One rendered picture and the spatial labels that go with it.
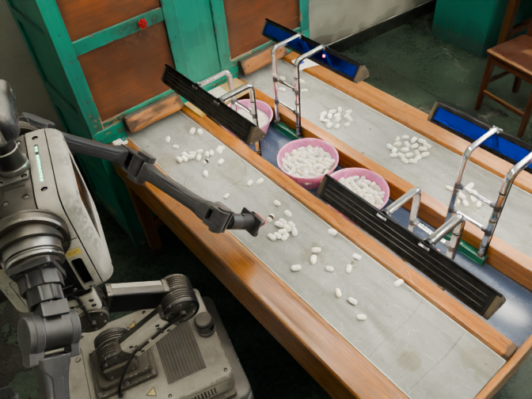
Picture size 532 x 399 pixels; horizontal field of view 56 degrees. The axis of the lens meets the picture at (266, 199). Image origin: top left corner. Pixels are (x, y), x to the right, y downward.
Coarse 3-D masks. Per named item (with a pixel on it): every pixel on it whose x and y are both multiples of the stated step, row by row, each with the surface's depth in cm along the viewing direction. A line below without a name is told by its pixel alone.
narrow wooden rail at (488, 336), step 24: (240, 144) 226; (264, 168) 214; (288, 192) 205; (336, 216) 191; (360, 240) 182; (384, 264) 175; (432, 288) 166; (456, 312) 159; (480, 336) 153; (504, 336) 152
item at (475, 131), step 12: (432, 108) 181; (444, 108) 178; (432, 120) 182; (444, 120) 179; (456, 120) 176; (468, 120) 173; (480, 120) 170; (456, 132) 176; (468, 132) 173; (480, 132) 170; (504, 132) 165; (492, 144) 168; (504, 144) 165; (516, 144) 162; (528, 144) 160; (504, 156) 165; (516, 156) 163; (528, 168) 160
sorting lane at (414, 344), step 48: (144, 144) 236; (192, 144) 233; (240, 192) 208; (240, 240) 190; (288, 240) 188; (336, 240) 186; (384, 288) 170; (384, 336) 158; (432, 336) 156; (432, 384) 146; (480, 384) 145
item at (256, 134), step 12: (168, 72) 212; (168, 84) 212; (180, 84) 206; (192, 84) 201; (192, 96) 201; (204, 96) 196; (204, 108) 197; (216, 108) 192; (228, 108) 187; (216, 120) 192; (228, 120) 187; (240, 120) 183; (240, 132) 183; (252, 132) 179; (252, 144) 182
